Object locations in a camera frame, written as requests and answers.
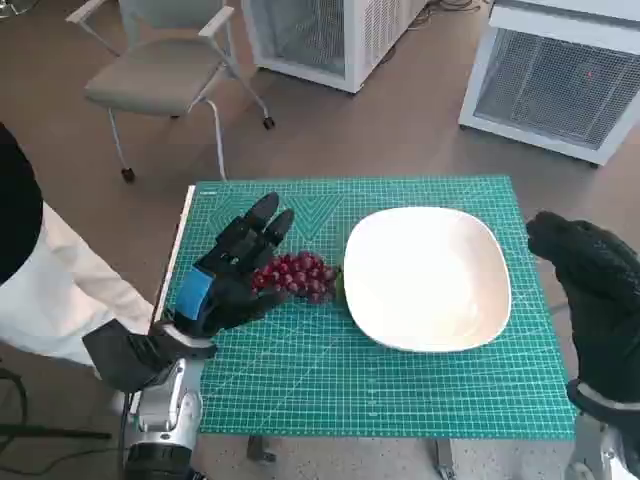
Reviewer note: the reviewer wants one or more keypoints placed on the black left robot hand, blue tape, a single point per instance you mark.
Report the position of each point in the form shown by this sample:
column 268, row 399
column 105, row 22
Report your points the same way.
column 235, row 280

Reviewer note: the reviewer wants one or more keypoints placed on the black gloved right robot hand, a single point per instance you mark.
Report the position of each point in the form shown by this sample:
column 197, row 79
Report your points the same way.
column 600, row 280

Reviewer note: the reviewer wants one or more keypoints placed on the red toy grape bunch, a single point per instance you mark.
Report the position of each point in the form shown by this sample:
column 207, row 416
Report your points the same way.
column 295, row 277

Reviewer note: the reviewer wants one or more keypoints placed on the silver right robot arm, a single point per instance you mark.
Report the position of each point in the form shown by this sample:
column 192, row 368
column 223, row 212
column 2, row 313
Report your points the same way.
column 605, row 407

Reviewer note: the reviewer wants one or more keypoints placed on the white square plate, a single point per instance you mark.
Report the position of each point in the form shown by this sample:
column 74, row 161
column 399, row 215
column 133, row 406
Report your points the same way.
column 430, row 280

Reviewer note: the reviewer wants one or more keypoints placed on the green cutting mat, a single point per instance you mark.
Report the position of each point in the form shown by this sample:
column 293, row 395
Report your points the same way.
column 300, row 375

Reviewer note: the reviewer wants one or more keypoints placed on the person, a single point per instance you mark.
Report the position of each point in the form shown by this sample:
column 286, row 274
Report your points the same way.
column 75, row 280

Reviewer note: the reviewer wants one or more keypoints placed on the white mesh-front cabinet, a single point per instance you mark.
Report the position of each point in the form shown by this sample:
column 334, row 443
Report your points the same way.
column 545, row 80
column 320, row 35

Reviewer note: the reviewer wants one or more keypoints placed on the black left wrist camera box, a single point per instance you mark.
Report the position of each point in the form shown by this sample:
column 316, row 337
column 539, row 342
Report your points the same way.
column 120, row 360

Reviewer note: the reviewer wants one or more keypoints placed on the metal table leg bracket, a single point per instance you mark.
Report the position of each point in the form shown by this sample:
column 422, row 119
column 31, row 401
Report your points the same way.
column 442, row 457
column 260, row 447

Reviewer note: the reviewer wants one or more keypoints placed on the grey chair with white frame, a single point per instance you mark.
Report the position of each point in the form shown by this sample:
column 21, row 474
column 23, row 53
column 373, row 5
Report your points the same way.
column 155, row 75

